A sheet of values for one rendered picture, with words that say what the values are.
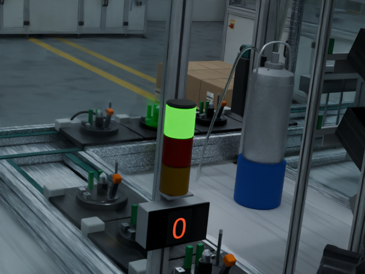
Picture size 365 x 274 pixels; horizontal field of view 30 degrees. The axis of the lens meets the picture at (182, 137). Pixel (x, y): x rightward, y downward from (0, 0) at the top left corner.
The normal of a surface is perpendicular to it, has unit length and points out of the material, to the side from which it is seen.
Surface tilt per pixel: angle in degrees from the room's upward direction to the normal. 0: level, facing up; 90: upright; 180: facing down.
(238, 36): 90
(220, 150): 90
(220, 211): 0
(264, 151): 90
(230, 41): 90
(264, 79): 79
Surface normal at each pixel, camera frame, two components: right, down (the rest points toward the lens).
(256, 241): 0.09, -0.95
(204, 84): -0.84, 0.08
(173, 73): 0.54, 0.29
